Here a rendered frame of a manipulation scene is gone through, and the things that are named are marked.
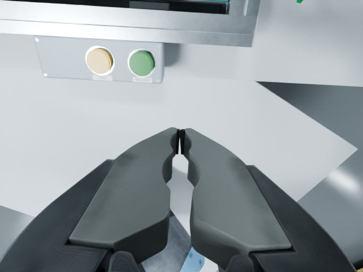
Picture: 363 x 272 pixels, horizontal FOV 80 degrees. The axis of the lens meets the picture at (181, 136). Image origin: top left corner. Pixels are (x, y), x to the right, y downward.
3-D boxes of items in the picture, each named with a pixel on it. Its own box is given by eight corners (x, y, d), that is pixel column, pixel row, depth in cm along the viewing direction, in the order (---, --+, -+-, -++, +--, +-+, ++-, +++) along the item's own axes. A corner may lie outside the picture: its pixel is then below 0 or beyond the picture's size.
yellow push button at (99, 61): (114, 72, 39) (111, 75, 37) (92, 70, 39) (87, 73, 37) (112, 48, 37) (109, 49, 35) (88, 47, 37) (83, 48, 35)
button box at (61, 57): (164, 76, 44) (162, 85, 39) (59, 70, 44) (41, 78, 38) (165, 38, 41) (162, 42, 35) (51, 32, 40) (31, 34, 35)
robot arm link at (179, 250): (176, 221, 60) (209, 266, 54) (134, 255, 56) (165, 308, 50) (176, 209, 50) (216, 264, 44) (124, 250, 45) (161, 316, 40)
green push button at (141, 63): (154, 74, 39) (153, 77, 37) (131, 73, 39) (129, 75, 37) (154, 51, 37) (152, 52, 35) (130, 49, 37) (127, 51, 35)
